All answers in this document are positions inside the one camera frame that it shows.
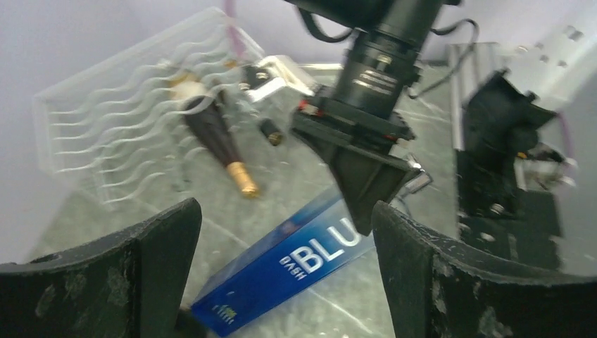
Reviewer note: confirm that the slim amber gold-capped bottle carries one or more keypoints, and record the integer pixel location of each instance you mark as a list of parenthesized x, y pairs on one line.
[(203, 113)]

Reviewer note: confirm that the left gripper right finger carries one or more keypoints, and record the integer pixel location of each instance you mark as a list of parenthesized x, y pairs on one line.
[(437, 286)]

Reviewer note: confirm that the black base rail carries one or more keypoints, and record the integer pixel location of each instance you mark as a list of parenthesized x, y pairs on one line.
[(499, 212)]

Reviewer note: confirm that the clear blue label bottle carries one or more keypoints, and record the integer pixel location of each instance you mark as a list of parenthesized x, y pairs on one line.
[(298, 266)]

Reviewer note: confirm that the white wire wine rack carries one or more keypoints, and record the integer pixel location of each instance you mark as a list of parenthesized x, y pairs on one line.
[(112, 131)]

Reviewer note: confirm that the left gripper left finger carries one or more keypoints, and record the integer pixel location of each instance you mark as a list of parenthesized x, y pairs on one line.
[(129, 283)]

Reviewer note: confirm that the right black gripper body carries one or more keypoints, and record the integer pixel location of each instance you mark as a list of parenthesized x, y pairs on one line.
[(320, 116)]

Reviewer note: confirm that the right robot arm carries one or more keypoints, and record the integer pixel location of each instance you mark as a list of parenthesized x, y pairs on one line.
[(388, 37)]

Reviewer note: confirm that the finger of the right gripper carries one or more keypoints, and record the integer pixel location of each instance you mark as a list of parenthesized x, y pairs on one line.
[(362, 175)]

